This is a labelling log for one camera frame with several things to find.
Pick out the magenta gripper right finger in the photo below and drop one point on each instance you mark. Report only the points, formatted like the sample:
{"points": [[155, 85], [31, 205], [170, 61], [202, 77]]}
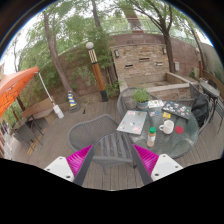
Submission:
{"points": [[151, 166]]}

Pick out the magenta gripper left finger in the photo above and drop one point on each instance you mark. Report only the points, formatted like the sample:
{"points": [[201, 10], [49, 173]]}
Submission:
{"points": [[74, 167]]}

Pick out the green capped plastic bottle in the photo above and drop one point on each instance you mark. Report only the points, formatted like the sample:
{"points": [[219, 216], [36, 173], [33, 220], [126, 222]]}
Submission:
{"points": [[151, 137]]}

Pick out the grey mesh patio chair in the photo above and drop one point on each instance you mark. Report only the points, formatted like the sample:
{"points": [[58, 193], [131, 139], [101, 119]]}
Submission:
{"points": [[111, 147]]}

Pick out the white ceramic mug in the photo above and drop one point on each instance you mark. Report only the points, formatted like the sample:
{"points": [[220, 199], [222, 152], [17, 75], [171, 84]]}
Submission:
{"points": [[167, 127]]}

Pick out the silver laptop with stickers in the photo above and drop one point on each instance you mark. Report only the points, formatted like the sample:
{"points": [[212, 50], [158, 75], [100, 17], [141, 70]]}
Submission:
{"points": [[132, 122]]}

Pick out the dark folding chair left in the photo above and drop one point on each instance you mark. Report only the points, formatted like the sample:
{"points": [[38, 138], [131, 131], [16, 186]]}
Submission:
{"points": [[29, 132]]}

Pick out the white umbrella pole base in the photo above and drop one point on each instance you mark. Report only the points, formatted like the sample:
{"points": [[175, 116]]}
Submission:
{"points": [[56, 107]]}

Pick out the yellow blue striped cone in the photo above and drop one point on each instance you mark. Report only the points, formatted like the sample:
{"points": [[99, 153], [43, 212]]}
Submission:
{"points": [[74, 106]]}

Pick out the white paper with stickers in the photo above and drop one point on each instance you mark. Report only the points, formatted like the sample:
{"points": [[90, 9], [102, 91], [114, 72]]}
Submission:
{"points": [[155, 103]]}

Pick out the black laptop with stickers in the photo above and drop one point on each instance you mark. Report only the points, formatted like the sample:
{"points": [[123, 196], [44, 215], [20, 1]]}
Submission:
{"points": [[177, 109]]}

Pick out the potted green plant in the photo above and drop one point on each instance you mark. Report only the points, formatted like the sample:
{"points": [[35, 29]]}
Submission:
{"points": [[141, 97]]}

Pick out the black backpack on chair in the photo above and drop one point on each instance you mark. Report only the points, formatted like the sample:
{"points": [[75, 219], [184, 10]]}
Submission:
{"points": [[200, 109]]}

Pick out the orange patio umbrella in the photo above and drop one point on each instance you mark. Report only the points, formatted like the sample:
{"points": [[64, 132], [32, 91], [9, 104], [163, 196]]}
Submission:
{"points": [[11, 86]]}

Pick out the stone fountain wall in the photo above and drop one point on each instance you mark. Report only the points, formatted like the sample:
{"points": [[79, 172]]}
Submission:
{"points": [[147, 66]]}

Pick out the wooden lamp post globe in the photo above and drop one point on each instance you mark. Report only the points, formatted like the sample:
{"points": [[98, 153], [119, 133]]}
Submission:
{"points": [[97, 71]]}

